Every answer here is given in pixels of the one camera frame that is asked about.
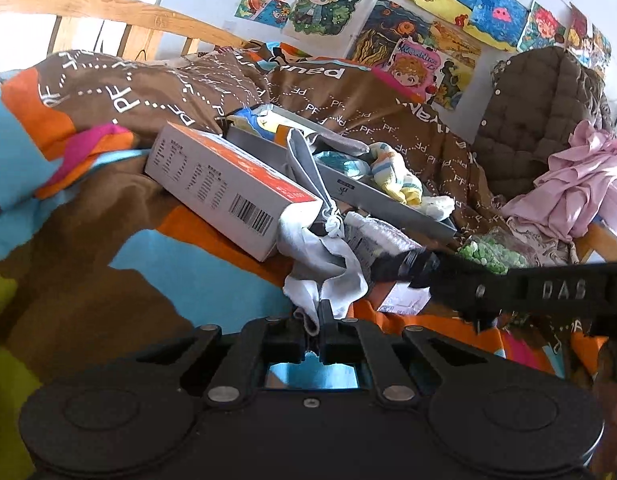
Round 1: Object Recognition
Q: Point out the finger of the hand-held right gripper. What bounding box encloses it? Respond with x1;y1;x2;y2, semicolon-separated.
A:
371;249;509;321

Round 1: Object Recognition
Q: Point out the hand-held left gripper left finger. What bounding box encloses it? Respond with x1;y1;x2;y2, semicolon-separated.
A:
137;317;308;407

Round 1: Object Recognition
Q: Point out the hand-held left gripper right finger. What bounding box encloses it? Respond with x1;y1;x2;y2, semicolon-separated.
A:
317;300;491;407

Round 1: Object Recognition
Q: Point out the pink white patterned sock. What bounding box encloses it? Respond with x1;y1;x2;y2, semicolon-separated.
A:
345;212;424;281

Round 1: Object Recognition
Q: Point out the plain white sock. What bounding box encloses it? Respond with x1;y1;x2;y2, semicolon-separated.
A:
418;195;456;221

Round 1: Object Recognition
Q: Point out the grey metal tray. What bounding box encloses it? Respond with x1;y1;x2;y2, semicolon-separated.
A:
223;104;459;243

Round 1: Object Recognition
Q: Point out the grey sock with white knot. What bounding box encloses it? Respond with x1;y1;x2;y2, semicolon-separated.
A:
277;129;371;336

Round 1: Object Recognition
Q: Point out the yellow striped sock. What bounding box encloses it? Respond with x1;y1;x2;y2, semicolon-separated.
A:
365;142;424;206

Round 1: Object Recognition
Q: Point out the small white carton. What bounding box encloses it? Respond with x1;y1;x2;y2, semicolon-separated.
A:
375;280;431;316

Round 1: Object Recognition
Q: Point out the bag of green peas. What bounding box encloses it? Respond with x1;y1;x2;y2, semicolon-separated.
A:
455;227;531;276

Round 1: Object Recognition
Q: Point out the pink cloth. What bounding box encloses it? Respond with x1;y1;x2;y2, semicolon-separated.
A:
501;120;617;243

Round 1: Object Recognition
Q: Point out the brown quilted jacket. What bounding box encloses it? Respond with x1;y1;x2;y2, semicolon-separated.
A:
473;47;614;201

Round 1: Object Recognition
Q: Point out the orange and white carton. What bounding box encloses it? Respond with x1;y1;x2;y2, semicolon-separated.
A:
144;121;324;262

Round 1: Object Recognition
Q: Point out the cartoon plant drawing sheet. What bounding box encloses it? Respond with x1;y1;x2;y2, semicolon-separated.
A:
228;110;289;143

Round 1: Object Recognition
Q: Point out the dark fish and seaweed poster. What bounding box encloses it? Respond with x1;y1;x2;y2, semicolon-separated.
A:
345;0;434;68

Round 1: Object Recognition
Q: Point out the red and white figure poster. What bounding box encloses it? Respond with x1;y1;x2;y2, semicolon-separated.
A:
565;2;614;81

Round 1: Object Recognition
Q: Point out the brown printed blanket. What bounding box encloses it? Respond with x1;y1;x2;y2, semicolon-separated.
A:
0;42;617;480

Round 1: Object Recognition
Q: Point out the red-haired figure green poster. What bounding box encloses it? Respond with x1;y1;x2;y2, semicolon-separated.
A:
517;1;566;53

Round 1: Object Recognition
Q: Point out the pink figure wall poster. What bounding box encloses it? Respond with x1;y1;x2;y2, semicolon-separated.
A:
373;37;441;103

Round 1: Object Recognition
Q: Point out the yellow landscape wall poster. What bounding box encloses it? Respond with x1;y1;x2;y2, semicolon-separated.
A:
428;20;481;111

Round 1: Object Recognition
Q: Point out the pink jellyfish wall poster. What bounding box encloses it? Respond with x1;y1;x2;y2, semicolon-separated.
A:
468;0;531;53

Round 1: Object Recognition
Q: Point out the blond figure wall poster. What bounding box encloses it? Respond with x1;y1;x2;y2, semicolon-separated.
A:
281;0;381;58

